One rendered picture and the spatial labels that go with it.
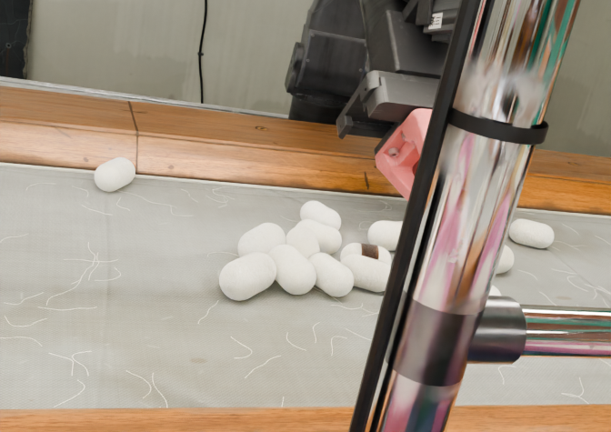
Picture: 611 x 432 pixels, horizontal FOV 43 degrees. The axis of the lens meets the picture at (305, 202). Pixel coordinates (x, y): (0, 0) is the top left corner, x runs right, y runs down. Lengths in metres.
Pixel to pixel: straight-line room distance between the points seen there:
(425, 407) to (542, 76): 0.09
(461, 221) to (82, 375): 0.20
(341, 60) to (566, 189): 0.28
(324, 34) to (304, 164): 0.26
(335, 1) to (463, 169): 0.66
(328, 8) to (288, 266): 0.46
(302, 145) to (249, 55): 1.89
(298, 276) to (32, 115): 0.26
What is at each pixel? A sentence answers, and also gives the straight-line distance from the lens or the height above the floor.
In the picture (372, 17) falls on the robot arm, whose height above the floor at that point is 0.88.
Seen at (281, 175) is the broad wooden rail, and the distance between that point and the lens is 0.60.
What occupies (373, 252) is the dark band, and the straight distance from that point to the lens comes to 0.48.
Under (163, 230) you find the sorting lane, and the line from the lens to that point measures 0.49.
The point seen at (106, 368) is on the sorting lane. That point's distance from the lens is 0.36.
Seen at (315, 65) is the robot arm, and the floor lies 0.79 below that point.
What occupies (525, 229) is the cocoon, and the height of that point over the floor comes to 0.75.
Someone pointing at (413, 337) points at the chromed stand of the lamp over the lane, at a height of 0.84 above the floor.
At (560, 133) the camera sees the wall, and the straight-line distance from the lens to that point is 2.66.
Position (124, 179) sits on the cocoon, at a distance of 0.54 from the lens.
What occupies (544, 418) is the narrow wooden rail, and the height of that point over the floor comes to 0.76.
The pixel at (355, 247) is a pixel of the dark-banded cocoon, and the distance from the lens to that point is 0.48.
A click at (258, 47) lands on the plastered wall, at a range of 2.52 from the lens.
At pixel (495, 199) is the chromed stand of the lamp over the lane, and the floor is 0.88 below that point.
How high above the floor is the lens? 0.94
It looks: 20 degrees down
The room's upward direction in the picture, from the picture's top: 12 degrees clockwise
